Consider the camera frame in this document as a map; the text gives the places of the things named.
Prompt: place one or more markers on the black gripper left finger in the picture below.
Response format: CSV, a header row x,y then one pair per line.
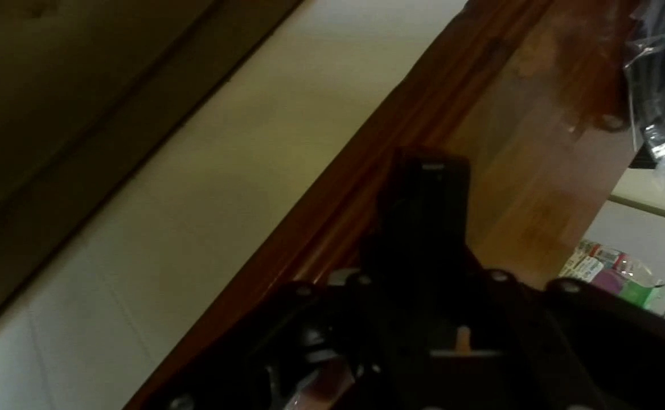
x,y
311,342

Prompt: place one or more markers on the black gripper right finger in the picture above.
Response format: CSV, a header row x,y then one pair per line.
x,y
574,356

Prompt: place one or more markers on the brown wooden counter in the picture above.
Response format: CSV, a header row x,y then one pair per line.
x,y
529,175

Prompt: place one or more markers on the grey tufted sofa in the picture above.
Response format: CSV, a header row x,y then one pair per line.
x,y
60,92

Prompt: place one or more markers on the colourful packaged items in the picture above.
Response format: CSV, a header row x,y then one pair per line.
x,y
614,275

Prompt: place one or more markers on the pale kitchen worktop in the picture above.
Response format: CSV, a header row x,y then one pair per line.
x,y
658,194

